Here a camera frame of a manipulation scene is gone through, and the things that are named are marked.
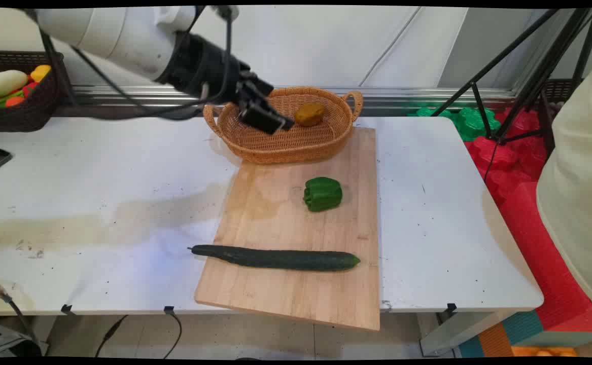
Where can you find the grey bag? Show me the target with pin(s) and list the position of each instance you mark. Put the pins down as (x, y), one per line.
(11, 344)

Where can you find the dark brown woven basket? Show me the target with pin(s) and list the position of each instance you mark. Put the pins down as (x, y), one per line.
(27, 114)

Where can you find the red toy vegetable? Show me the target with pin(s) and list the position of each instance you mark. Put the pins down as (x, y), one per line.
(30, 88)

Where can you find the teal and orange mat tiles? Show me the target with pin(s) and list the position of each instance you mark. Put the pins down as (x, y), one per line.
(509, 334)

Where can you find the wooden cutting board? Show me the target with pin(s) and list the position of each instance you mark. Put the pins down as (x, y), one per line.
(301, 294)

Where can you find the red foam mat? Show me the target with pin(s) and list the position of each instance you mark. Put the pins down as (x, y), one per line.
(529, 223)

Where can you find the orange toy vegetable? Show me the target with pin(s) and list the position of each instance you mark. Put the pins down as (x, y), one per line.
(14, 101)

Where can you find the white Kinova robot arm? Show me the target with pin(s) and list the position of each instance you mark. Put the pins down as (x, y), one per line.
(113, 30)

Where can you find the aluminium window rail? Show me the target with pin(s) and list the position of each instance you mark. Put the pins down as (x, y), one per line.
(407, 96)

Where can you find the black tripod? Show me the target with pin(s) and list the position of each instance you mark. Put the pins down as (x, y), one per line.
(549, 66)

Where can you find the white table leg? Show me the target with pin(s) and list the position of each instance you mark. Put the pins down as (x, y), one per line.
(458, 334)

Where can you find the long dark green cucumber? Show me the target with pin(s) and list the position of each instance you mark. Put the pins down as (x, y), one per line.
(280, 258)

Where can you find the white toy radish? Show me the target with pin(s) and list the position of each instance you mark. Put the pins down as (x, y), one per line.
(5, 82)

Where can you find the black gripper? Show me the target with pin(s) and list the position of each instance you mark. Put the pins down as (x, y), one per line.
(204, 66)

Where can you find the cream fabric cover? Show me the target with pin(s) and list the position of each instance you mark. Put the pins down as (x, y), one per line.
(575, 192)

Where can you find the green bell pepper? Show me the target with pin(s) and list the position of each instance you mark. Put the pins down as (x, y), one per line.
(322, 193)

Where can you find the brown potato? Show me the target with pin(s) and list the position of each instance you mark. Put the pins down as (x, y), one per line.
(309, 114)

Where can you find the yellow toy pepper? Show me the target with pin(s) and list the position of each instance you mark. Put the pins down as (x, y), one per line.
(41, 73)

